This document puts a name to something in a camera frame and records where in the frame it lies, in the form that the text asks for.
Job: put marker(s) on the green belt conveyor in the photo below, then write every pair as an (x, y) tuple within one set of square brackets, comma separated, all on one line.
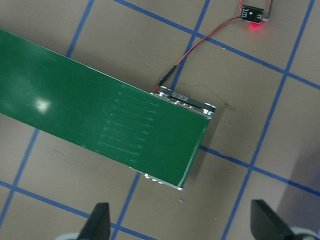
[(100, 105)]

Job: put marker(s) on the small black circuit board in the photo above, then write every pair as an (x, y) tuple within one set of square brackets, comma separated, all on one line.
[(251, 13)]

